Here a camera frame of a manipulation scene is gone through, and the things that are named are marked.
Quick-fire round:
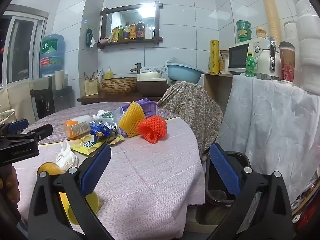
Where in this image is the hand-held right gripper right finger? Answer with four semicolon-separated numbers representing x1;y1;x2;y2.
207;142;295;240

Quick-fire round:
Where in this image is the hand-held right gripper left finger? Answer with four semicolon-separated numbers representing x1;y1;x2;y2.
27;144;114;240

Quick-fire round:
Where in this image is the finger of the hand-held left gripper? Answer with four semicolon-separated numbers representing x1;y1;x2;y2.
7;124;53;143
0;119;29;137

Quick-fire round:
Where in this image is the yellow snack wrapper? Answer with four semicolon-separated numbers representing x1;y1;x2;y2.
70;134;125;157

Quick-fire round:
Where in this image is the black trash bin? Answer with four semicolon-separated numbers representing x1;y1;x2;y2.
196;151;253;226

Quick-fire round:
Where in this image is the silver foil bag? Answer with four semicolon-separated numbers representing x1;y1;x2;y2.
102;115;123;133

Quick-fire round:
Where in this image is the purple package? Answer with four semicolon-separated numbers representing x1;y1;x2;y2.
114;99;158;136

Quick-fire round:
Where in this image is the person's left hand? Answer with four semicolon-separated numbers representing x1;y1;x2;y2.
0;164;21;207

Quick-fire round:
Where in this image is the purple patterned table cloth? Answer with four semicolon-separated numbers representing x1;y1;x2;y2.
19;101;179;145

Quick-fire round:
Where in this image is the white crumpled tissue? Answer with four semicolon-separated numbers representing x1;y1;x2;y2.
55;140;78;173

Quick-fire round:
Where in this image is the yellow plastic cup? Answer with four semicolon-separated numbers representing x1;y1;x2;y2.
37;162;100;225

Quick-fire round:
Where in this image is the water dispenser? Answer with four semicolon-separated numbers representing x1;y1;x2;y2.
30;76;74;120

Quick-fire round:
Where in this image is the blue snack packet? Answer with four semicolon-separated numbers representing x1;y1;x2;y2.
89;120;112;138

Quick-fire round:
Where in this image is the white bottle orange cap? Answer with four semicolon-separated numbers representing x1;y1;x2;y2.
62;115;99;139

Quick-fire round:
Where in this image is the short stack of paper cups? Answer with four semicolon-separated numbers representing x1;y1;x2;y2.
55;70;68;90

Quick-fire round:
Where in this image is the yellow foam fruit net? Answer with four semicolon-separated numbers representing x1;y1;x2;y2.
118;101;146;138

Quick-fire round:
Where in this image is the white cloth cover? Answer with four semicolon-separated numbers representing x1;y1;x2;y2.
216;74;320;203

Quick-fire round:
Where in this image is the chopstick holder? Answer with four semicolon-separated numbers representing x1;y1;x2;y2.
84;70;103;96

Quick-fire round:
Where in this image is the orange foam fruit net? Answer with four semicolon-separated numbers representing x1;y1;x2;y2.
137;115;167;144

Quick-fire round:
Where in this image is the wooden counter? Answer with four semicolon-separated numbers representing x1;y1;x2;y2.
77;91;163;105

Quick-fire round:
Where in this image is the floral cloth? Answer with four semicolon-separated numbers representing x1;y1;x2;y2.
156;81;224;153

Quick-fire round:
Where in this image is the blue water jug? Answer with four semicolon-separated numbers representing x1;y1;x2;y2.
39;34;65;77

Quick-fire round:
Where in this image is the window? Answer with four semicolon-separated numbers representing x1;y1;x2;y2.
0;11;48;85

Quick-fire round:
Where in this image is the wooden cabinet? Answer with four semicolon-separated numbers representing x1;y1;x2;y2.
204;72;234;110

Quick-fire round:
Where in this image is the wicker basket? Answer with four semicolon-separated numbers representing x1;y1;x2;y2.
101;77;137;95

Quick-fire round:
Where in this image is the red plastic bag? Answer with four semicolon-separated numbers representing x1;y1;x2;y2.
292;177;320;238

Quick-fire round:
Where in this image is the brown pot white lid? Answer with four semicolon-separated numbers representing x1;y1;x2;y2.
136;71;168;97

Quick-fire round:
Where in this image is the green hanging packet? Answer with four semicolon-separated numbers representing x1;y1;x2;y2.
86;27;97;47

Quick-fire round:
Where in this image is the green soda bottle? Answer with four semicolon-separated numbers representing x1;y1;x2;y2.
245;51;255;77

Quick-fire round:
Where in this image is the blue plastic basin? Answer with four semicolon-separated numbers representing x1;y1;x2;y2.
166;62;204;83

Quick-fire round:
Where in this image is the glass jar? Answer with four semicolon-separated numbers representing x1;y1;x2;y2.
219;49;229;73

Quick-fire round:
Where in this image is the yellow roll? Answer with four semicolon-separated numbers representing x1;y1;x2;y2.
209;39;220;73

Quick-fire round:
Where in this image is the white microwave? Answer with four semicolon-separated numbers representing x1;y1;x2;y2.
228;38;272;75

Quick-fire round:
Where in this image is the white kettle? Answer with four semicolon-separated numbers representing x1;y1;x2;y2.
256;37;283;80

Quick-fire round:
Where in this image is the grey towel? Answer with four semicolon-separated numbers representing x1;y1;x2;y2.
140;59;173;73

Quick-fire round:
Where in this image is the red paper cup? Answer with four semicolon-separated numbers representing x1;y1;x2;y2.
279;41;297;83

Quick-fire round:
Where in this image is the green noodle bowl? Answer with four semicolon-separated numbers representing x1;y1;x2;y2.
236;20;252;31
236;29;252;43

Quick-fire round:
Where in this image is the row of condiment bottles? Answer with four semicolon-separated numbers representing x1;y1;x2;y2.
107;20;155;43

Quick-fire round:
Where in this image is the stack of white paper rolls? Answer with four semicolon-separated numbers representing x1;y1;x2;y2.
295;0;320;95

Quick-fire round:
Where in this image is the white paper cup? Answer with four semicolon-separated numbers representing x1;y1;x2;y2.
284;21;297;43

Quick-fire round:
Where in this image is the tall stack of paper cups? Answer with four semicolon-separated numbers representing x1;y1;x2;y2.
260;0;283;52

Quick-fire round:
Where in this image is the wooden wall shelf with mirror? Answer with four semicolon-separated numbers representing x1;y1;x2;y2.
97;2;163;49

